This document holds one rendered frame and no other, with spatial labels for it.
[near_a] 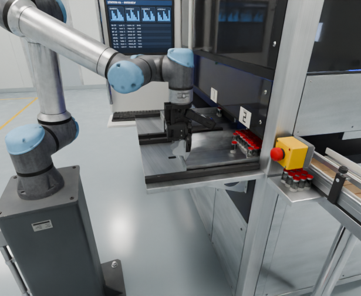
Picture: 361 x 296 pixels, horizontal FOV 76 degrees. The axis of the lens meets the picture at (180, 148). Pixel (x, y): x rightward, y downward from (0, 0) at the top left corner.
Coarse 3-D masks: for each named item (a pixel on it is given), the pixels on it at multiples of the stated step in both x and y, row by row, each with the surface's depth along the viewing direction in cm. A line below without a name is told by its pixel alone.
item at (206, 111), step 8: (160, 112) 128; (200, 112) 135; (208, 112) 136; (216, 112) 137; (192, 120) 125; (216, 120) 125; (224, 120) 125; (192, 128) 109; (200, 128) 110; (224, 128) 113; (232, 128) 114
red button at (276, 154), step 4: (276, 148) 67; (280, 148) 67; (272, 152) 67; (276, 152) 66; (280, 152) 66; (272, 156) 67; (276, 156) 66; (280, 156) 66; (276, 160) 67; (280, 160) 67
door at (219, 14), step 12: (204, 0) 120; (216, 0) 106; (204, 12) 122; (216, 12) 107; (204, 24) 124; (216, 24) 109; (204, 36) 126; (216, 36) 110; (204, 48) 128; (216, 48) 112
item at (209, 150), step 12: (204, 132) 102; (216, 132) 103; (228, 132) 105; (192, 144) 99; (204, 144) 99; (216, 144) 99; (228, 144) 99; (180, 156) 86; (192, 156) 90; (204, 156) 90; (216, 156) 90; (228, 156) 90; (240, 156) 90; (192, 168) 78; (204, 168) 79
